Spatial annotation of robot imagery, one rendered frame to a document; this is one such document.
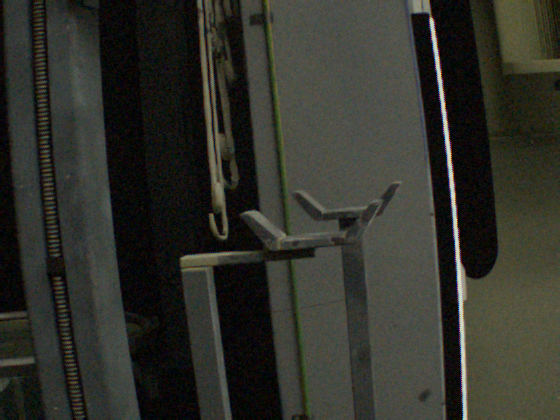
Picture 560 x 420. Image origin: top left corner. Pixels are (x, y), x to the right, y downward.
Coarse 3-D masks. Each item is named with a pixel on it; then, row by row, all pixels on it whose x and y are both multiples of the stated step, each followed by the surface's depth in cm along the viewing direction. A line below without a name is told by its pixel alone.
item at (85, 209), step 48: (48, 0) 79; (48, 48) 79; (96, 48) 83; (48, 96) 80; (96, 96) 83; (48, 144) 80; (96, 144) 82; (48, 192) 80; (96, 192) 81; (48, 240) 80; (96, 240) 80; (48, 288) 80; (96, 288) 80; (48, 336) 80; (96, 336) 80; (48, 384) 81; (96, 384) 80
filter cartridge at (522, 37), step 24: (504, 0) 277; (528, 0) 271; (552, 0) 270; (504, 24) 279; (528, 24) 271; (552, 24) 271; (504, 48) 281; (528, 48) 273; (552, 48) 271; (504, 72) 283; (528, 72) 273; (552, 72) 281
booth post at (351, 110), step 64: (256, 0) 127; (320, 0) 126; (384, 0) 125; (256, 64) 127; (320, 64) 126; (384, 64) 125; (256, 128) 128; (320, 128) 127; (384, 128) 126; (320, 192) 127; (384, 192) 126; (320, 256) 128; (384, 256) 127; (320, 320) 128; (384, 320) 127; (320, 384) 129; (384, 384) 128
